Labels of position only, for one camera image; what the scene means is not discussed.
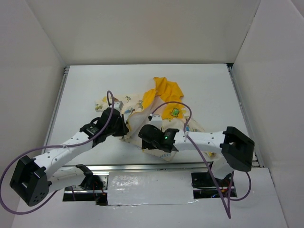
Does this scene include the yellow cream printed kids jacket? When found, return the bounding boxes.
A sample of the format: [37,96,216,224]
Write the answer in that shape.
[95,76,220,162]

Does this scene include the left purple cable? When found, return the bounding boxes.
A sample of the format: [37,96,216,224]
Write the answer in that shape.
[0,90,119,215]

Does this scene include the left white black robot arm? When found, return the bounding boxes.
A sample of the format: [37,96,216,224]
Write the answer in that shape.
[10,107,129,207]

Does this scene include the left aluminium side rail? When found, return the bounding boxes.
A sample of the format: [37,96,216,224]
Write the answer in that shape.
[46,66,70,141]

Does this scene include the right aluminium side rail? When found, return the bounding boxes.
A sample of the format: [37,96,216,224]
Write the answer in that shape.
[226,63,265,168]

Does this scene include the white foil cover plate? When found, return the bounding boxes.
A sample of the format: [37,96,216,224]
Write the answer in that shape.
[107,171,194,206]

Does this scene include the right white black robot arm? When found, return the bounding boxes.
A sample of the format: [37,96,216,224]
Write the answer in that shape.
[138,124,255,186]

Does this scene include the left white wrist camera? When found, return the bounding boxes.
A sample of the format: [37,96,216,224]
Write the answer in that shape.
[114,101,124,112]

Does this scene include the aluminium side rail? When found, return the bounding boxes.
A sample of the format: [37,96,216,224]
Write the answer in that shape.
[226,63,265,168]
[46,66,70,141]

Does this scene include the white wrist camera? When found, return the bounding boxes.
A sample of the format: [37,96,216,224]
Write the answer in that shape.
[114,101,124,112]
[148,114,162,130]

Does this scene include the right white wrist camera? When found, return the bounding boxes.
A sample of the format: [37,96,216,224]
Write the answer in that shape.
[148,114,162,130]

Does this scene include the aluminium front rail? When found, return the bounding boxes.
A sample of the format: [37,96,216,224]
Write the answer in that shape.
[64,161,228,176]

